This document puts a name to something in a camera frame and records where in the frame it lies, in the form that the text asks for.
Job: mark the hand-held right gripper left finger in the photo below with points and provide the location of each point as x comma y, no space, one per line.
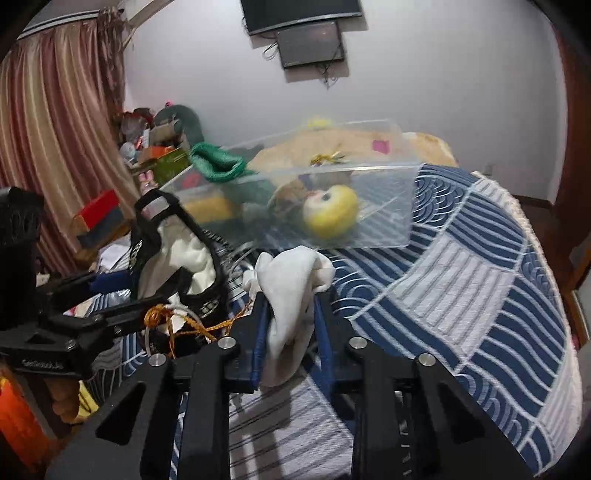
261,344

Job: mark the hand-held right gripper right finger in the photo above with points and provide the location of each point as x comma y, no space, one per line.
324,344

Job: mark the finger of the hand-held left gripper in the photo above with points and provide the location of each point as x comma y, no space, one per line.
115,318
113,280

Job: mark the white cloth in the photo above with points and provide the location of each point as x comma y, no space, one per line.
288,295

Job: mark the clear plastic storage box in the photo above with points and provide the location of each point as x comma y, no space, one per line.
378,203

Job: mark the red box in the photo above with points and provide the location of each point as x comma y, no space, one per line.
94,211

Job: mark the black bag with white lining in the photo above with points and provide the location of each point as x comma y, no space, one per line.
184,258

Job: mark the striped pink curtain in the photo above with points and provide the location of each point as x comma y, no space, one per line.
51,129

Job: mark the green cardboard box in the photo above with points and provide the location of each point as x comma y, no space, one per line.
170,165

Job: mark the yellow-haired doll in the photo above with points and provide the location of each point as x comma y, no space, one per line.
330,210

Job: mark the orange plastic object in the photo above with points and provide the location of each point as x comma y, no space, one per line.
18,424

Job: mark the blue white patterned mattress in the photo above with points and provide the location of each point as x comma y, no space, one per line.
461,295

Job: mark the brown plush toy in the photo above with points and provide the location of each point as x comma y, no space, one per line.
288,196

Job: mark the green knitted hat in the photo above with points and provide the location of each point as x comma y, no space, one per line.
217,161

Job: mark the dark green plush toy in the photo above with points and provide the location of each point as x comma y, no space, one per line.
182,121

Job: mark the beige blanket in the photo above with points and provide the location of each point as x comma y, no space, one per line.
429,145

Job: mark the wooden door frame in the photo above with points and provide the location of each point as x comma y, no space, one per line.
572,184

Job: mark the small black wall monitor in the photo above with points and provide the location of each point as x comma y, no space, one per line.
310,44

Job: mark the large black wall television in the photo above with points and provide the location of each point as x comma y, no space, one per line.
300,14

